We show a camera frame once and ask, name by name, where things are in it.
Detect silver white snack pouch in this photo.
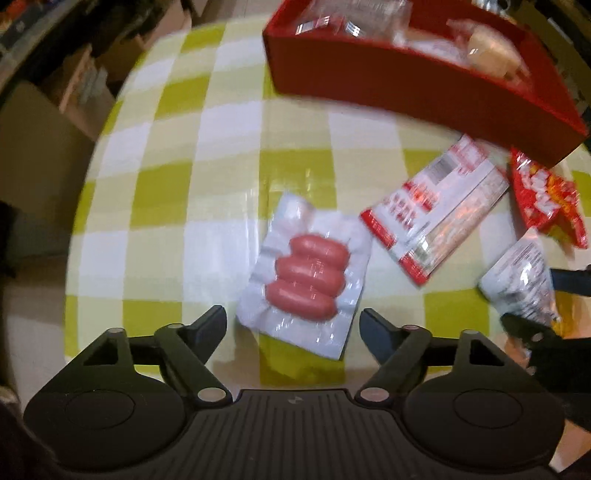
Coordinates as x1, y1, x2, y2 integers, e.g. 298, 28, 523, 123
478, 228, 561, 326

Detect red Trolli candy bag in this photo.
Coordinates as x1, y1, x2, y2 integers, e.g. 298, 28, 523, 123
510, 148, 589, 249

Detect vacuum packed sausages pack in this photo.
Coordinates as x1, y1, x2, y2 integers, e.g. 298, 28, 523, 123
236, 192, 372, 360

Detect red white long snack pack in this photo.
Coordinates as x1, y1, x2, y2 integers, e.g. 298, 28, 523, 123
360, 135, 509, 286

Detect red rectangular box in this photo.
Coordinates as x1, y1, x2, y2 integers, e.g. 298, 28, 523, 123
263, 1, 588, 167

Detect green white checkered tablecloth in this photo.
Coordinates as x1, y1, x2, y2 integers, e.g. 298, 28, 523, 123
63, 13, 591, 388

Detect clear wrapped round pastry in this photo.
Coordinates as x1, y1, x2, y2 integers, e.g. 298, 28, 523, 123
447, 19, 530, 82

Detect cardboard box under sideboard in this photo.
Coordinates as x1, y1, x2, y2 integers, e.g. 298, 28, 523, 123
48, 44, 115, 141

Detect dark clear snack bag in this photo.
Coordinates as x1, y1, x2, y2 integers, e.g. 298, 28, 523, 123
294, 1, 413, 43

